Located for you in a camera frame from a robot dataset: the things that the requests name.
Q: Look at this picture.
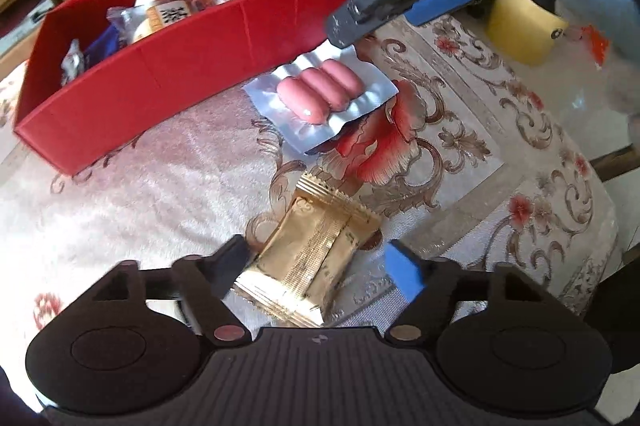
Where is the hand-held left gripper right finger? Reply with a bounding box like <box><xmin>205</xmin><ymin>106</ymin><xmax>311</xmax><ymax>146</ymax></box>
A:
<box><xmin>384</xmin><ymin>240</ymin><xmax>553</xmax><ymax>348</ymax></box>

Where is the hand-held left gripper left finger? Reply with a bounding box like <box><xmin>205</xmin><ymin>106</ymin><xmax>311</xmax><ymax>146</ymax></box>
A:
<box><xmin>80</xmin><ymin>235</ymin><xmax>252</xmax><ymax>348</ymax></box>

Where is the gold foil snack packet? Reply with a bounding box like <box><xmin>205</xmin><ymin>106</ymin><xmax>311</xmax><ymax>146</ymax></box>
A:
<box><xmin>232</xmin><ymin>173</ymin><xmax>383</xmax><ymax>327</ymax></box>

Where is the silver pack of pink sausages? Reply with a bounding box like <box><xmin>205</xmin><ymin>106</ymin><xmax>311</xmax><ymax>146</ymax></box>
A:
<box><xmin>242</xmin><ymin>46</ymin><xmax>401</xmax><ymax>157</ymax></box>

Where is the red cardboard box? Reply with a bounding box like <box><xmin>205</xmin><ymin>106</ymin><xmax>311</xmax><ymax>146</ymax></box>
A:
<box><xmin>12</xmin><ymin>0</ymin><xmax>356</xmax><ymax>177</ymax></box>

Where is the clear bag with yellow label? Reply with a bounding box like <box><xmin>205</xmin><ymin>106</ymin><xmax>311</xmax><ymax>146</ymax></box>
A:
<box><xmin>107</xmin><ymin>0</ymin><xmax>201</xmax><ymax>46</ymax></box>

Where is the floral tablecloth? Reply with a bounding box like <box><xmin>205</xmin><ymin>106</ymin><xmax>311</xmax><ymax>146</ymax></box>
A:
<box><xmin>0</xmin><ymin>8</ymin><xmax>626</xmax><ymax>407</ymax></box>

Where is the orange plastic piece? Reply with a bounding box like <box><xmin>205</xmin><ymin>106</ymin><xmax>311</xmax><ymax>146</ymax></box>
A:
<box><xmin>580</xmin><ymin>23</ymin><xmax>610</xmax><ymax>69</ymax></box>

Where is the translucent plastic bag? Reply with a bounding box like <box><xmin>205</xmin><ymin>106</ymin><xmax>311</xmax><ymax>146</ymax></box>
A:
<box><xmin>552</xmin><ymin>0</ymin><xmax>640</xmax><ymax>117</ymax></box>

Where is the dark blue snack packet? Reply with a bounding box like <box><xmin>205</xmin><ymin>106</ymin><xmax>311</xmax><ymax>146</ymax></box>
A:
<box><xmin>82</xmin><ymin>26</ymin><xmax>123</xmax><ymax>69</ymax></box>

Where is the small silver snack packet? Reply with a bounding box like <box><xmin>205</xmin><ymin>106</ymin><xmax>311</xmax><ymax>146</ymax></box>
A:
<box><xmin>60</xmin><ymin>40</ymin><xmax>93</xmax><ymax>86</ymax></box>

